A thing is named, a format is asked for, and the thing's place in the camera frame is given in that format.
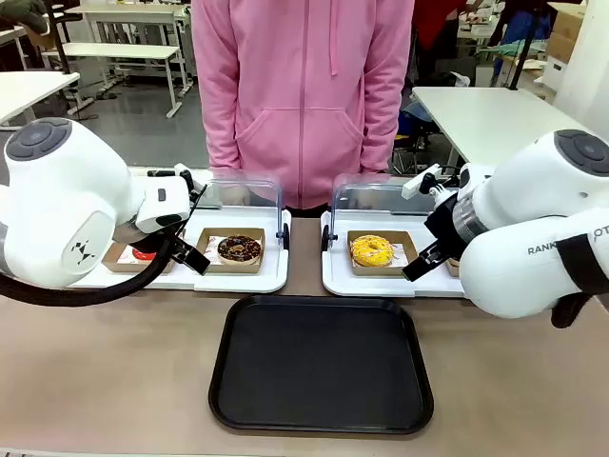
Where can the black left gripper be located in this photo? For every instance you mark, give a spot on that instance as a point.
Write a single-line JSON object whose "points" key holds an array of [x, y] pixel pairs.
{"points": [[150, 240]]}

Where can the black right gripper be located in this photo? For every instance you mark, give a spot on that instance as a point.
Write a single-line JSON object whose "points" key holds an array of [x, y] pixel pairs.
{"points": [[445, 224]]}

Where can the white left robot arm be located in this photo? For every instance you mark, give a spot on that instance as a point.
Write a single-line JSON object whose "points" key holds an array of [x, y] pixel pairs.
{"points": [[62, 190]]}

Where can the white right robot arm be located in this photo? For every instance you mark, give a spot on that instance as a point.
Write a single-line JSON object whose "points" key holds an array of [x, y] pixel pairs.
{"points": [[523, 200]]}

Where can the kraft paper donut box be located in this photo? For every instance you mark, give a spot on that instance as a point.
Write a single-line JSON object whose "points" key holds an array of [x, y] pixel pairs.
{"points": [[116, 262], [452, 269], [380, 271], [233, 269]]}

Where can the red glazed donut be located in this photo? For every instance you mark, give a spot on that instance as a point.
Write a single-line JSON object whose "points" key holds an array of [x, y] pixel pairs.
{"points": [[143, 256]]}

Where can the chocolate sprinkled donut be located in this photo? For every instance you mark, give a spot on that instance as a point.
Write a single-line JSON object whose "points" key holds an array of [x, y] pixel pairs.
{"points": [[238, 250]]}

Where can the yellow glazed donut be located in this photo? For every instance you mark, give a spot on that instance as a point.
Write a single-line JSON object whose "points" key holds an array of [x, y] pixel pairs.
{"points": [[371, 250]]}

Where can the black plastic serving tray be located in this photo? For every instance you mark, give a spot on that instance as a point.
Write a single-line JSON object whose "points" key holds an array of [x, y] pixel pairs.
{"points": [[319, 362]]}

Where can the person's right hand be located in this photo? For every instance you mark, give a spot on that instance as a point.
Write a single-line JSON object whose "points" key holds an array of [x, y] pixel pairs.
{"points": [[234, 195]]}

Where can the white printed paper liner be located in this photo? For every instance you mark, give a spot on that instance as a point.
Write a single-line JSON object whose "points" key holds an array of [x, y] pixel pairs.
{"points": [[400, 254], [211, 247]]}

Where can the white display case base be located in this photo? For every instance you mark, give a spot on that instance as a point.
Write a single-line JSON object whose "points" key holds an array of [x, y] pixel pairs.
{"points": [[238, 281], [342, 283]]}

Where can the clear display case lid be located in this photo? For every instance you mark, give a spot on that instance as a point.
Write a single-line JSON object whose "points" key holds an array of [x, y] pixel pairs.
{"points": [[371, 195], [257, 195]]}

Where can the large white table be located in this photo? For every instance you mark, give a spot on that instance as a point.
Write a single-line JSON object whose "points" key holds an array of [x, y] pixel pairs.
{"points": [[485, 119]]}

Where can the person in pink hoodie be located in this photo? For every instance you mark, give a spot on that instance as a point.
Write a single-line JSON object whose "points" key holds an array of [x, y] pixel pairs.
{"points": [[300, 95]]}

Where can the white storage box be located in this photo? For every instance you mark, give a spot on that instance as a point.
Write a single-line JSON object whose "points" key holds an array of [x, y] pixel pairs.
{"points": [[554, 76]]}

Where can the black stand pole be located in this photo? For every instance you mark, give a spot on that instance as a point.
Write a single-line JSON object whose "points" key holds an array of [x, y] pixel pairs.
{"points": [[523, 47], [56, 38]]}

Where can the person in red top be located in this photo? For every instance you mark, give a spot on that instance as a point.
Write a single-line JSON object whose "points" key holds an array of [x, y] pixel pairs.
{"points": [[435, 24]]}

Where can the white desk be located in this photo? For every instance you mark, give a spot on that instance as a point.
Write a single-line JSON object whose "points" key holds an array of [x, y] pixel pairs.
{"points": [[128, 12]]}

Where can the person in blue clothes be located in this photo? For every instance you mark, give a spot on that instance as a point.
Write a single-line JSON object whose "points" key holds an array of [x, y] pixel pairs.
{"points": [[516, 21]]}

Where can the brown cardboard box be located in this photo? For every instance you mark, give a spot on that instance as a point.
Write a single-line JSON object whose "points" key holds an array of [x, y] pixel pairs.
{"points": [[566, 28]]}

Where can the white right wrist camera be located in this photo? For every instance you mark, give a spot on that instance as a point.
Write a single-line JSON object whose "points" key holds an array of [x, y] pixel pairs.
{"points": [[418, 183]]}

